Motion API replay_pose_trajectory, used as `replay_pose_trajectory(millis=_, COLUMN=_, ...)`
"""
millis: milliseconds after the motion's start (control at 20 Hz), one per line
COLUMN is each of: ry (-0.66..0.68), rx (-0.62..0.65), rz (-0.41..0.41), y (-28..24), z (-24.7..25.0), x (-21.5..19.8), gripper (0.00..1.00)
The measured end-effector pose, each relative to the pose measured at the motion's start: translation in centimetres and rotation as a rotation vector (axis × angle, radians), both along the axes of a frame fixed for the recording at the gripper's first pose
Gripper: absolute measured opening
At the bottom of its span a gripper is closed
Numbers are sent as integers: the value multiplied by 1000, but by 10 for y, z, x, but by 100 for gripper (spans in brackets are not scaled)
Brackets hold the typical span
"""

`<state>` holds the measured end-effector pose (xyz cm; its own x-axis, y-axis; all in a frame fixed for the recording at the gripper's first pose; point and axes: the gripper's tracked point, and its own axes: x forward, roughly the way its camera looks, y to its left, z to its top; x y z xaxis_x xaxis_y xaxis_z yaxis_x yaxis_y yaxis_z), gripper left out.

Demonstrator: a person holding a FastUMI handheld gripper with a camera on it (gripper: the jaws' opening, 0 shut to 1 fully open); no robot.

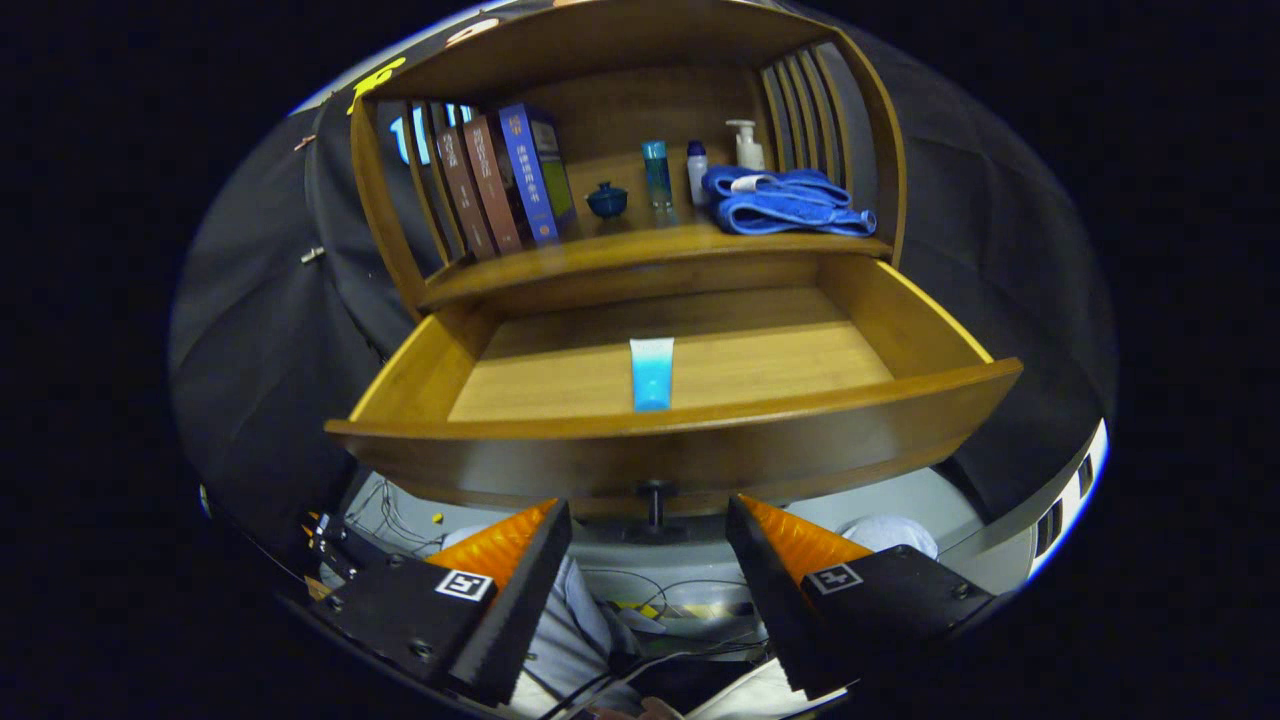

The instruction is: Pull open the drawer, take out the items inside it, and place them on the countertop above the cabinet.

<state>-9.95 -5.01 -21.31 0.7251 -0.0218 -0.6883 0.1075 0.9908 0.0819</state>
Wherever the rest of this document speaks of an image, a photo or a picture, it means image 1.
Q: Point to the dark brown book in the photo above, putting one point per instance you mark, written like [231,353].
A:
[468,195]

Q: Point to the white slotted panel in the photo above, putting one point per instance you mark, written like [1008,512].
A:
[1090,470]

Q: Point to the blue tube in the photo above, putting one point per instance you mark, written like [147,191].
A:
[652,380]

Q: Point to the white pump bottle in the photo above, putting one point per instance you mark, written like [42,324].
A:
[748,152]

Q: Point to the wooden drawer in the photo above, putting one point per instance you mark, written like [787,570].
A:
[700,460]

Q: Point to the blue book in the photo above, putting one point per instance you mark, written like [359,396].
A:
[528,175]

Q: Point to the small white blue-capped bottle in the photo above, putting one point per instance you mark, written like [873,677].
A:
[697,175]

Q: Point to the black backdrop cloth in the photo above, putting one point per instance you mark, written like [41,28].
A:
[250,350]

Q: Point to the metal clip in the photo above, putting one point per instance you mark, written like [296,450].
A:
[312,254]

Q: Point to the teal bottle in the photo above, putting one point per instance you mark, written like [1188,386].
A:
[657,175]

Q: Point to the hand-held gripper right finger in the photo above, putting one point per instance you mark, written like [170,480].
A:
[780,605]

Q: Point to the folded blue towel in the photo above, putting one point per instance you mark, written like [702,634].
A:
[790,205]

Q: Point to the person's light trousers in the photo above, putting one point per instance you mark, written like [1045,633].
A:
[580,640]

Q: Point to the teal lidded teacup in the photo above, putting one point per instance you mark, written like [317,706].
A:
[607,202]

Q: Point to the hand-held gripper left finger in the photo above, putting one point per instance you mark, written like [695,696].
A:
[515,610]

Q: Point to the wooden cabinet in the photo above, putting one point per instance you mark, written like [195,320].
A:
[600,40]

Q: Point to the reddish brown book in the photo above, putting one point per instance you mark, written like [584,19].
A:
[495,185]

